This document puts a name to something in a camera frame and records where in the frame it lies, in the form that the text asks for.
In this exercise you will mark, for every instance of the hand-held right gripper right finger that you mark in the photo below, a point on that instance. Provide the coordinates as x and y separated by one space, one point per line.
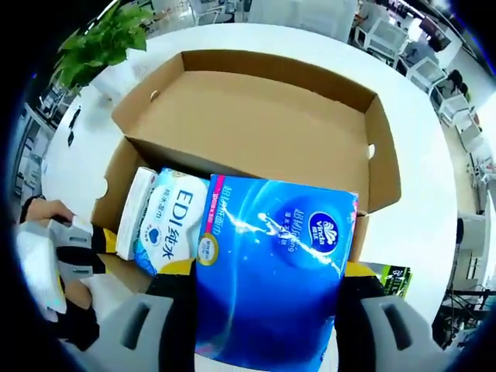
379 333

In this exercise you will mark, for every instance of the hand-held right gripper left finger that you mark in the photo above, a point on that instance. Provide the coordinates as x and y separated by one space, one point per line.
155 333

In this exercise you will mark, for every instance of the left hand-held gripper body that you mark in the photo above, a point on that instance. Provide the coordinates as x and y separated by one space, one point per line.
38 263

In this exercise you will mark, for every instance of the silver face mask packet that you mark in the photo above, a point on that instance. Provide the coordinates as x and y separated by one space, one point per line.
397 277

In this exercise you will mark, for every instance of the white wet wipes pack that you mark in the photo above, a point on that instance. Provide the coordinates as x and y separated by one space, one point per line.
174 224

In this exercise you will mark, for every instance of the blue tissue pack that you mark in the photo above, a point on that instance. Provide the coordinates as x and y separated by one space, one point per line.
271 271

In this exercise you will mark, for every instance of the brown cardboard shoe box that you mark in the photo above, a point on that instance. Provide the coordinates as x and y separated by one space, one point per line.
252 116

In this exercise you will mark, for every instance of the person's left hand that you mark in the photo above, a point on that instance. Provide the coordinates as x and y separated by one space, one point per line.
50 211

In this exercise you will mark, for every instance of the small black object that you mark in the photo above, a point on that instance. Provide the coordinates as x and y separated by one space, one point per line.
76 116

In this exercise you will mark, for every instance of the black metal stand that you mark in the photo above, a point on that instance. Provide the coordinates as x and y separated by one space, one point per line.
460 232

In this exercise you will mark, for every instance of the green potted plant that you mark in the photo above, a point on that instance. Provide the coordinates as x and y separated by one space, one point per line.
97 46

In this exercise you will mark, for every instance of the group of white office chairs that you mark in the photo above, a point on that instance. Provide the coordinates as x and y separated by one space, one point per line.
387 35

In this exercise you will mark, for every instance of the white desk partition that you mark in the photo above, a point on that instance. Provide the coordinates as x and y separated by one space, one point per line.
302 9

